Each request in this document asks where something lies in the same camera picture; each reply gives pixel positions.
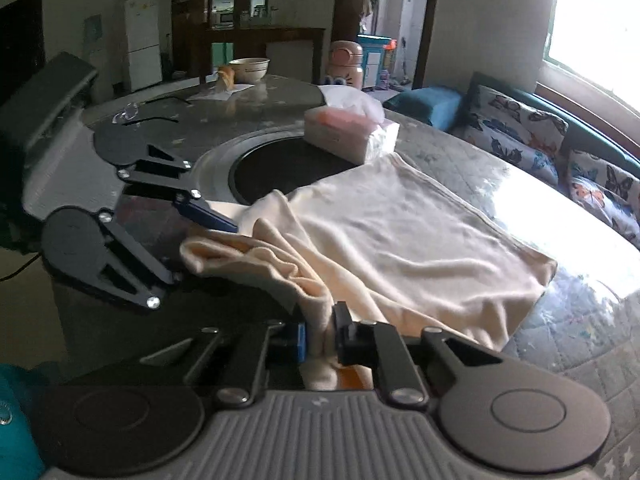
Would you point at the butterfly print pillow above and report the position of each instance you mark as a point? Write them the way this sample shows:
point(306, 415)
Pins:
point(605, 195)
point(515, 125)

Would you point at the teal sofa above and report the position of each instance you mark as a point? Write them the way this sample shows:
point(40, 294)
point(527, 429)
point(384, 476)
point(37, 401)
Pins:
point(590, 137)

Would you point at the black television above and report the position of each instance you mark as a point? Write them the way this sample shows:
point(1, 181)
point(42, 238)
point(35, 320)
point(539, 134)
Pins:
point(20, 45)

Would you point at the bread piece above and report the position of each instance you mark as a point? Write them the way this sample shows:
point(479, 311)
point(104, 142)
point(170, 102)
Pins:
point(226, 77)

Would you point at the cream cloth garment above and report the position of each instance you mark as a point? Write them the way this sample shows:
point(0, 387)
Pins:
point(400, 225)

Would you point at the teal cushion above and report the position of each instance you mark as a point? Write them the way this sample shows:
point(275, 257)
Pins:
point(430, 105)

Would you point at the dark wooden cabinet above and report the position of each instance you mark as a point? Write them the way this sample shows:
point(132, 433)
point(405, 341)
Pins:
point(270, 40)

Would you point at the white refrigerator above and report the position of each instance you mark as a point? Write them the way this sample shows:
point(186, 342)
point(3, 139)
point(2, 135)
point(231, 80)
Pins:
point(142, 40)

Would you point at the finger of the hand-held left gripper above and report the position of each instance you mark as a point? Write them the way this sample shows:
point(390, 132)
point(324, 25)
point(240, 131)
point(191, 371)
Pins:
point(150, 260)
point(207, 215)

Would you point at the white ceramic bowl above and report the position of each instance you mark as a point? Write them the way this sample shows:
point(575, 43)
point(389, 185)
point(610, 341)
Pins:
point(250, 70)

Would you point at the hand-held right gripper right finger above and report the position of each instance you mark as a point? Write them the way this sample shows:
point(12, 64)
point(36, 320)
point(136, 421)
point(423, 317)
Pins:
point(344, 332)

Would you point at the round dark table inset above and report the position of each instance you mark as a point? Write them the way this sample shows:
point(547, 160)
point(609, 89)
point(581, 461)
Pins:
point(280, 170)

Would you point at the teal garment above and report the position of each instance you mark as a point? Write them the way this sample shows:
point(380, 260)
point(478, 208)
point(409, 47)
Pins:
point(15, 425)

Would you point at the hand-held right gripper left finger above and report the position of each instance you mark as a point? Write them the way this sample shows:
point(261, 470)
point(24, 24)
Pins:
point(300, 342)

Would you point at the white paper sheet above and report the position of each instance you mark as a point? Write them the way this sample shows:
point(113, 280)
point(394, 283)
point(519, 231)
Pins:
point(235, 91)

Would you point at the window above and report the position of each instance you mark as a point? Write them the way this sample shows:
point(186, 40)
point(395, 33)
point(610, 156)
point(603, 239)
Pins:
point(595, 20)

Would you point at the soft tissue pack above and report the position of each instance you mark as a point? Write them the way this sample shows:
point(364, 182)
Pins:
point(345, 132)

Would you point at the blue plastic toy cabinet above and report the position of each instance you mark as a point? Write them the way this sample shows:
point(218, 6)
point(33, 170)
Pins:
point(372, 62)

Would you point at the clear eyeglasses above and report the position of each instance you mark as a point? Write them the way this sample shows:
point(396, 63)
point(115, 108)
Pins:
point(127, 115)

